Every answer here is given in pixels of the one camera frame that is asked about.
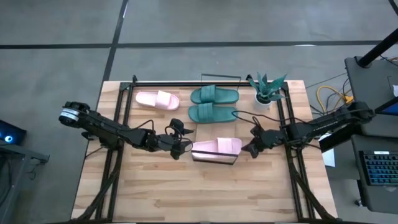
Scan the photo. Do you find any laptop with blue screen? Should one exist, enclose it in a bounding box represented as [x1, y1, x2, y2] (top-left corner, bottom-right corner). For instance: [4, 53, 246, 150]
[374, 96, 398, 117]

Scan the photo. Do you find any snake plant in white pot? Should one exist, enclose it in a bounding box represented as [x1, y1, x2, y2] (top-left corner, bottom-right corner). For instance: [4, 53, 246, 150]
[248, 72, 288, 112]

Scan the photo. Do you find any yellow cable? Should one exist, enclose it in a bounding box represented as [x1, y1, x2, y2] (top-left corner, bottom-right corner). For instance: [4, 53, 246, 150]
[316, 85, 354, 112]

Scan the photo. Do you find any wooden shoe rack board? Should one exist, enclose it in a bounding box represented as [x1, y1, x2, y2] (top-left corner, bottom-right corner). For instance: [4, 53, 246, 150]
[190, 73, 243, 166]

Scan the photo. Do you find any green rubber slide sandal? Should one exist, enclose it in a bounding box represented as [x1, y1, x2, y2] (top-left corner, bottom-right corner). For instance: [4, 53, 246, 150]
[187, 102, 239, 124]
[190, 84, 241, 105]

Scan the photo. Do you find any dark grey equipment stand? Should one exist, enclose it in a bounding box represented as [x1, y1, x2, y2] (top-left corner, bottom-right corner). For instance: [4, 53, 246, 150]
[0, 139, 50, 224]

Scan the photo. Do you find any grey side table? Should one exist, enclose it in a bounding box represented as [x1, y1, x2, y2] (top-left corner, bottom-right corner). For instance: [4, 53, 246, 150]
[344, 55, 398, 138]

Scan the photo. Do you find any black flat panel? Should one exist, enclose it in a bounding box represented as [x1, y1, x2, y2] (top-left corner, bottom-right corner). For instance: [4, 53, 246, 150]
[318, 129, 354, 154]

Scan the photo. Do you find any grey keyboard table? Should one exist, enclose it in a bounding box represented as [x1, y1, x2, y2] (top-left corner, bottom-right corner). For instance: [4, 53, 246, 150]
[350, 134, 398, 215]

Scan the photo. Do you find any backlit computer keyboard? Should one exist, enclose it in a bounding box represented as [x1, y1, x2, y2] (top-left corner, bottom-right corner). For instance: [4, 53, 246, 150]
[359, 150, 398, 187]

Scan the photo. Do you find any black metal pole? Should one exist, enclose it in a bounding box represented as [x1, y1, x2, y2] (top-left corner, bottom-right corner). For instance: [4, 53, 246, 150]
[356, 27, 398, 68]

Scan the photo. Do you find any black device with blue light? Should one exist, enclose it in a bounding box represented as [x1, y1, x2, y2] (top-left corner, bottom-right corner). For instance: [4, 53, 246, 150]
[0, 119, 27, 146]

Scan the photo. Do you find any pink rubber slide sandal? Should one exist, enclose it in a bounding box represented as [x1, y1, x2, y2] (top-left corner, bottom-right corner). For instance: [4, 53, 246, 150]
[134, 90, 181, 111]
[190, 137, 243, 156]

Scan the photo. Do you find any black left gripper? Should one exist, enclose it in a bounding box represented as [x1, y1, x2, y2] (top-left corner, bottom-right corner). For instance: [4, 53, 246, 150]
[148, 118, 195, 161]

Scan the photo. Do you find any black aluminium table frame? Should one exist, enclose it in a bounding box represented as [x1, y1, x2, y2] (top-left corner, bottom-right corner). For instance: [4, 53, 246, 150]
[70, 74, 340, 223]

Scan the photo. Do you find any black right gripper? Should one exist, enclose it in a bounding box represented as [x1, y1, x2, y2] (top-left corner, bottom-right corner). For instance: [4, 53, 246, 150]
[241, 124, 289, 159]

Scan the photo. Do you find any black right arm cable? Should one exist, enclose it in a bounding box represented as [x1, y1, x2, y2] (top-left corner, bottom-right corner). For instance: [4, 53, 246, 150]
[231, 110, 292, 133]

